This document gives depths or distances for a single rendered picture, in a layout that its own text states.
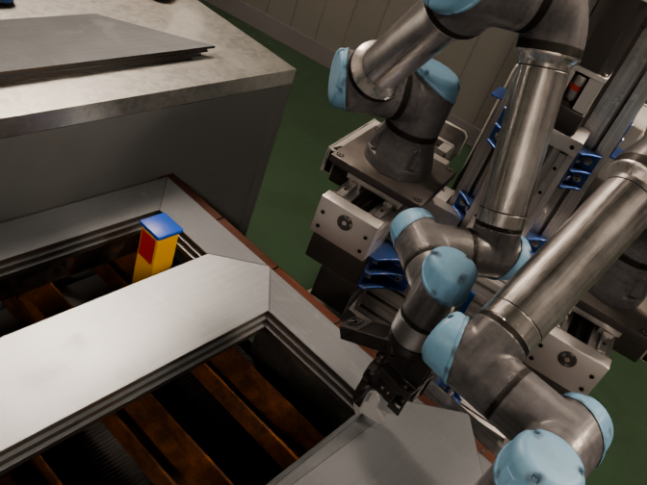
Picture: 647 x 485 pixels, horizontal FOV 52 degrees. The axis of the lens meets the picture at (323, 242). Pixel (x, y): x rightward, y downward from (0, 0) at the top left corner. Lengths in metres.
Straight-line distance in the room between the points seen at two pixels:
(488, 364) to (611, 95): 0.82
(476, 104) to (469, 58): 0.28
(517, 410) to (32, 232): 0.92
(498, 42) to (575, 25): 3.13
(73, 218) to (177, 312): 0.30
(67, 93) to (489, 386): 0.94
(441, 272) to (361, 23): 3.63
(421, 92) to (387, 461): 0.69
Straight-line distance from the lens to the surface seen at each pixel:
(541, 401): 0.77
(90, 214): 1.39
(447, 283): 0.92
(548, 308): 0.81
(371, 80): 1.26
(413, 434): 1.19
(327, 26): 4.58
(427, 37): 1.09
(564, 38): 1.04
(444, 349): 0.78
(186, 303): 1.24
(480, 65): 4.22
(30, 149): 1.33
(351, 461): 1.11
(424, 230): 1.01
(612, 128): 1.48
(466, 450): 1.22
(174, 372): 1.16
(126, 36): 1.58
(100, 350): 1.14
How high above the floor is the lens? 1.71
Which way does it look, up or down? 36 degrees down
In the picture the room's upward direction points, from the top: 22 degrees clockwise
